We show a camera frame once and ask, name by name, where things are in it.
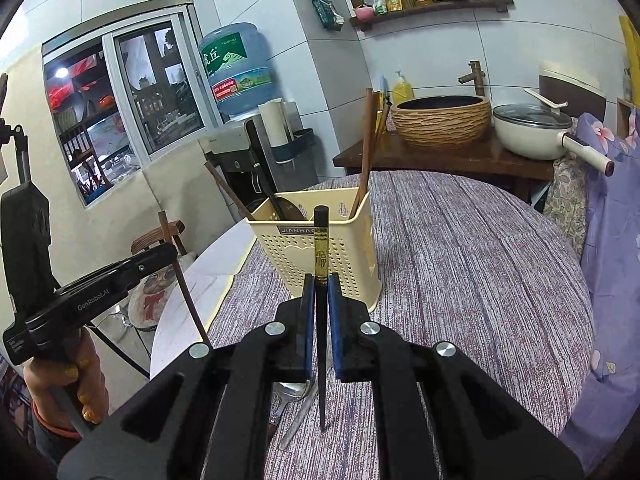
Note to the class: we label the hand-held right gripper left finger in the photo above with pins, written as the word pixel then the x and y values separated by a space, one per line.
pixel 308 325

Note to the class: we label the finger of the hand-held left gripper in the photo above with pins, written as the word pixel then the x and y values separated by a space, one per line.
pixel 150 259

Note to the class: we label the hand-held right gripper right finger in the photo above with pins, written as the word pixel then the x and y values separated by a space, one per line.
pixel 334 330

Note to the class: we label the cream perforated utensil holder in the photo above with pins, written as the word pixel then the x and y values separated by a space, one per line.
pixel 350 260

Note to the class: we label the black chopstick with gold band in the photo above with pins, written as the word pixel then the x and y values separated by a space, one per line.
pixel 320 250

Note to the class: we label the person's left hand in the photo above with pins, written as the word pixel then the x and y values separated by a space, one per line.
pixel 65 390

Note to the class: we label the wooden chair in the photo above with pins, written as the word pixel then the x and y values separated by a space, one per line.
pixel 155 237

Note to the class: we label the cartoon chair cushion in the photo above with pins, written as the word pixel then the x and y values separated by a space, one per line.
pixel 150 300

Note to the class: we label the metal spoon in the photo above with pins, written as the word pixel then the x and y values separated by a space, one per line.
pixel 292 391

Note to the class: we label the black device on stand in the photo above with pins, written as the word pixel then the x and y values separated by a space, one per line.
pixel 25 240

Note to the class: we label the clear plastic spoon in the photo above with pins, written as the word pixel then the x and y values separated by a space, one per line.
pixel 300 422

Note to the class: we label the water dispenser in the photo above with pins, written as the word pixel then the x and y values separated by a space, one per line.
pixel 230 140

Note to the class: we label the purple woven tablecloth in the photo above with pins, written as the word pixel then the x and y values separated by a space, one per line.
pixel 475 285

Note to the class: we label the window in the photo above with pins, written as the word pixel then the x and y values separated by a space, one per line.
pixel 150 85

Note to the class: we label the thick brown wooden stick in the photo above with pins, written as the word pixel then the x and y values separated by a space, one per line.
pixel 366 150

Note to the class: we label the dark wooden counter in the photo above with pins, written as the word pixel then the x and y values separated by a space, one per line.
pixel 450 160

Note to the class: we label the blue water jug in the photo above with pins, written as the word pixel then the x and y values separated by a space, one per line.
pixel 235 70

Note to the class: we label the wicker-pattern wash basin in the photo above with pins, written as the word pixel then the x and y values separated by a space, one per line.
pixel 440 125

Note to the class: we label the yellow soap bottle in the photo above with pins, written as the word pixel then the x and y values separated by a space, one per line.
pixel 402 92

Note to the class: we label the patterned cushion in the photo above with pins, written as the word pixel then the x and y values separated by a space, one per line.
pixel 565 200

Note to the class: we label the white pan with glass lid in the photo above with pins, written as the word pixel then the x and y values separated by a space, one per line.
pixel 525 140

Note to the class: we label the purple floral cloth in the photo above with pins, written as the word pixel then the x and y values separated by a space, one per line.
pixel 610 260

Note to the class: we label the brass faucet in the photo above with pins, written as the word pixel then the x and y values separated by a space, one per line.
pixel 477 77

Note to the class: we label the green snack packet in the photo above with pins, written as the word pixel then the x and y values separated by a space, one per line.
pixel 325 10

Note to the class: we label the pink cup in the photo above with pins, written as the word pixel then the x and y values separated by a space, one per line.
pixel 364 11

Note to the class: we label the white and brown appliance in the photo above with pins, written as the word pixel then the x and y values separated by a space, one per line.
pixel 580 100

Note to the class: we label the yellow package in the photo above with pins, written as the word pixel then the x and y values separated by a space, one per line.
pixel 631 50

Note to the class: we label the teal wall holder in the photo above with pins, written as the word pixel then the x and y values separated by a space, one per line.
pixel 300 140

